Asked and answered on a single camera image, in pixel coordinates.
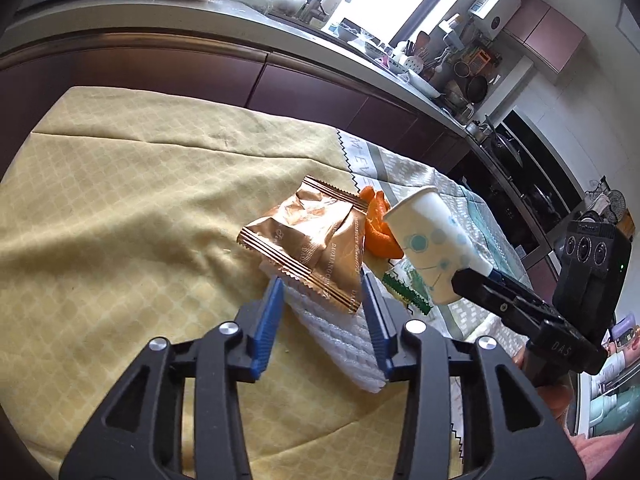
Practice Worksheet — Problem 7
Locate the white foam mesh sleeve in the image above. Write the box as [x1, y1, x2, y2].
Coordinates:
[259, 259, 386, 393]

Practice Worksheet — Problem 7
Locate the golden brown snack wrapper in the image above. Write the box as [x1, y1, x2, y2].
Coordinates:
[236, 176, 367, 314]

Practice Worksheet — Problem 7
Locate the white patterned paper cup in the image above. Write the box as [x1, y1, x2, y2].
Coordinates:
[384, 186, 494, 304]

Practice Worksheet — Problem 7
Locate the pink sleeve forearm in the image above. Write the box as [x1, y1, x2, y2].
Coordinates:
[568, 426, 634, 480]

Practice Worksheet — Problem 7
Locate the dark purple kitchen cabinet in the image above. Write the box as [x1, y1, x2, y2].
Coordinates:
[1, 30, 470, 174]

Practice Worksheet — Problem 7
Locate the person's right hand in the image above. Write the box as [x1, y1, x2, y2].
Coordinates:
[537, 374, 574, 429]

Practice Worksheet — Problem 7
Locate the green white wrapper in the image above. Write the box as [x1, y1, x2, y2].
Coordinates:
[382, 258, 434, 315]

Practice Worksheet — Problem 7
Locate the orange peel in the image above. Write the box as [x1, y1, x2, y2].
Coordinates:
[359, 185, 404, 259]

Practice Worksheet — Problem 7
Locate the black oven stove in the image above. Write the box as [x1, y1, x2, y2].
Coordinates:
[448, 107, 586, 269]

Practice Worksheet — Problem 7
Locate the yellow quilted tablecloth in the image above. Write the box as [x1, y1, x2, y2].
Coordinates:
[0, 84, 467, 480]

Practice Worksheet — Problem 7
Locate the light stone countertop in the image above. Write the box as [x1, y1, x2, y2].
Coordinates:
[1, 0, 466, 138]

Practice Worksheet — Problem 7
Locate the white water heater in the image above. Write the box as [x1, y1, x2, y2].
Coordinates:
[469, 0, 522, 40]

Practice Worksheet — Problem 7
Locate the pink wall cabinet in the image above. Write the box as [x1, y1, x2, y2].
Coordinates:
[502, 0, 586, 82]

